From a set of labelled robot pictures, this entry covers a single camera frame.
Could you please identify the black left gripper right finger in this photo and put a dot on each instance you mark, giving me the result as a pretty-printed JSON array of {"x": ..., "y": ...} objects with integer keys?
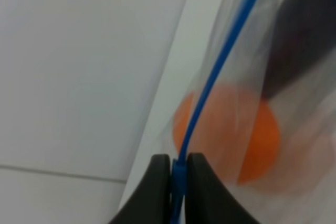
[{"x": 207, "y": 200}]

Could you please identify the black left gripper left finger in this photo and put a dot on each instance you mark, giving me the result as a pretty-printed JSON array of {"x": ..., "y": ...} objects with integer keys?
[{"x": 150, "y": 202}]

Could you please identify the clear blue-zip plastic bag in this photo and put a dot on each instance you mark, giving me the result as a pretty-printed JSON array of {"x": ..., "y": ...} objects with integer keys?
[{"x": 300, "y": 186}]

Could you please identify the orange fruit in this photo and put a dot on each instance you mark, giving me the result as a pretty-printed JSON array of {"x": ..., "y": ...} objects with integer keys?
[{"x": 237, "y": 133}]

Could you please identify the dark purple fruit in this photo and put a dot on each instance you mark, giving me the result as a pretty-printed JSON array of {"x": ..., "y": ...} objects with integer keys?
[{"x": 304, "y": 33}]

